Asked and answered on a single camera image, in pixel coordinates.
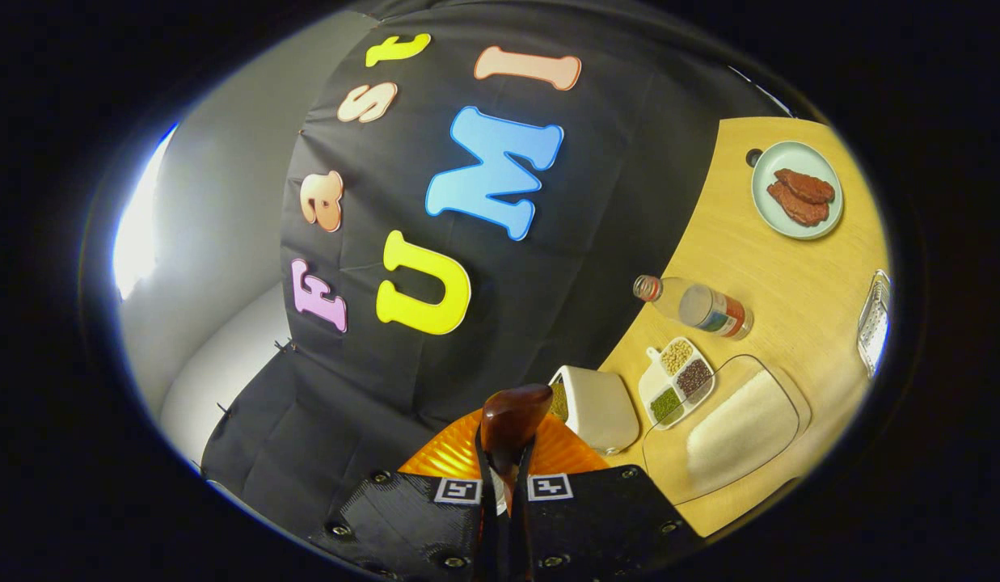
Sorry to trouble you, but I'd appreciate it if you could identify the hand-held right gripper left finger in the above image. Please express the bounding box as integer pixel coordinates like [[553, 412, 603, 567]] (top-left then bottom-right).
[[310, 408, 508, 581]]

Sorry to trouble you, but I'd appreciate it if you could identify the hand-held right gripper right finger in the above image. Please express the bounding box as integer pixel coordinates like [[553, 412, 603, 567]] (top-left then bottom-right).
[[509, 414, 704, 581]]

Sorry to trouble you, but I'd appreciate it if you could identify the brown wooden spoon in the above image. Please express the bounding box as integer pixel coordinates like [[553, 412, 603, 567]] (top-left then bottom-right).
[[479, 384, 554, 518]]

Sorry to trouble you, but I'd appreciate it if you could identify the clear container of rice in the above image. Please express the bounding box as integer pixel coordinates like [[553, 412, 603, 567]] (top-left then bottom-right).
[[643, 354, 812, 506]]

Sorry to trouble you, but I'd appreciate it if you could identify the white toaster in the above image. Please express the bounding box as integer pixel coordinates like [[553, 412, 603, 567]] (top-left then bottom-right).
[[548, 365, 640, 455]]

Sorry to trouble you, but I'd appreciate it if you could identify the white divided grain tray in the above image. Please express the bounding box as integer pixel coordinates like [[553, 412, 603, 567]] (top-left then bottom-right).
[[638, 336, 716, 430]]

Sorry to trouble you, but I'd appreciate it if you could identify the clear plastic bottle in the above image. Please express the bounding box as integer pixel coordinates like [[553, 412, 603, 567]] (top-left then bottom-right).
[[634, 275, 753, 340]]

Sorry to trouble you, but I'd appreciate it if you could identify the black backdrop cloth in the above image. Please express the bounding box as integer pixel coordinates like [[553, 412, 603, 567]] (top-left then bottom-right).
[[200, 0, 800, 534]]

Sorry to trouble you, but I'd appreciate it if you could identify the pale green plate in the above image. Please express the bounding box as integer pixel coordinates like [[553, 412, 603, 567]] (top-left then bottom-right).
[[751, 141, 844, 241]]

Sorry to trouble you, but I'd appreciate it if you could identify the red meat slice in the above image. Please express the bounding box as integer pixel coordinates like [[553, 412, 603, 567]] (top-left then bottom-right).
[[774, 168, 836, 205], [767, 181, 829, 227]]

